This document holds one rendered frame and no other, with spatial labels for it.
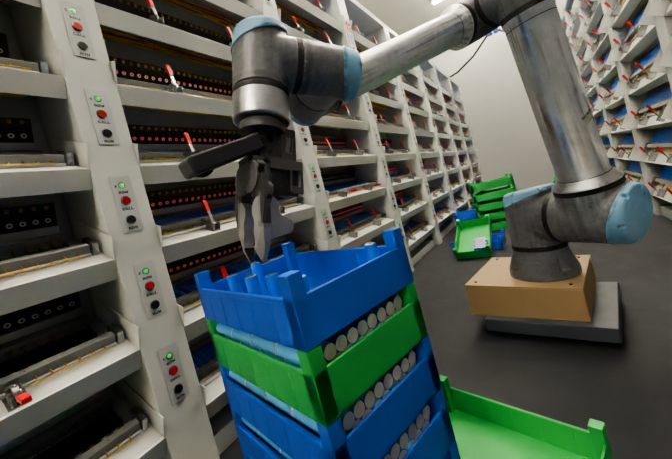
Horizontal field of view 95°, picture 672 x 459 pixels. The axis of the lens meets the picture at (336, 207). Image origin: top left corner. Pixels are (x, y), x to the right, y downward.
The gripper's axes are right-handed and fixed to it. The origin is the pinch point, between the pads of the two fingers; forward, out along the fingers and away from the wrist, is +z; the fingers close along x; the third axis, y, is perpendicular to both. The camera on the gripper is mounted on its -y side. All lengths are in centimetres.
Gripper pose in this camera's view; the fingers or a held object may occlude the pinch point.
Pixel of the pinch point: (252, 252)
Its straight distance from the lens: 47.0
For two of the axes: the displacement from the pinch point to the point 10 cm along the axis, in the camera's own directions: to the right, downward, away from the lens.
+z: 0.6, 9.9, -1.5
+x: -6.5, 1.6, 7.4
